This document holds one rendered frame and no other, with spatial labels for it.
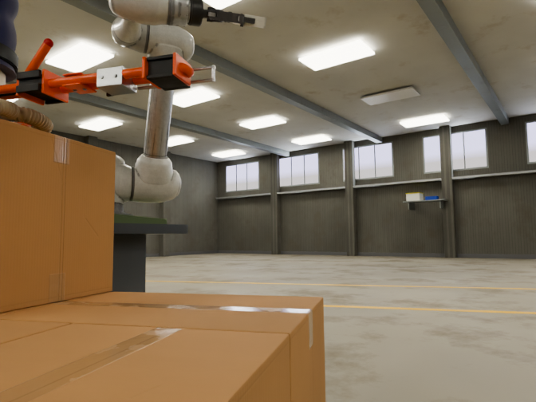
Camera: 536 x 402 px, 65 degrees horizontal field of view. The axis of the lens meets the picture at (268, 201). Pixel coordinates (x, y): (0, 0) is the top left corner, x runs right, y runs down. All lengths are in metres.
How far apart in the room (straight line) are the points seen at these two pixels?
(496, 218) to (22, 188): 13.04
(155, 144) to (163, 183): 0.17
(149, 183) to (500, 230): 12.29
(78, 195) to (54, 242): 0.14
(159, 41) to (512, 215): 12.40
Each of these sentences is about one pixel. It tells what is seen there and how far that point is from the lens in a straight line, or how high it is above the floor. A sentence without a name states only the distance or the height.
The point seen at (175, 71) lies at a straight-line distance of 0.96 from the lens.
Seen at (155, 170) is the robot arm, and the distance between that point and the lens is 1.86.
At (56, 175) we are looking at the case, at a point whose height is 0.85.
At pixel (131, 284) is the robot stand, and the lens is 1.84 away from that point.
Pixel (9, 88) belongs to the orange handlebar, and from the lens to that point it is 1.25.
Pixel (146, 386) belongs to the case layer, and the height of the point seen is 0.54.
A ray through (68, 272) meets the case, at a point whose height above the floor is 0.61.
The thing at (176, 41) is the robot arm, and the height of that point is 1.48.
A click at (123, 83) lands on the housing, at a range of 1.04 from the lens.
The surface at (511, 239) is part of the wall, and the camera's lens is 13.50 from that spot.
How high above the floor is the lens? 0.69
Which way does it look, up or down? 5 degrees up
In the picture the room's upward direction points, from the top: 1 degrees counter-clockwise
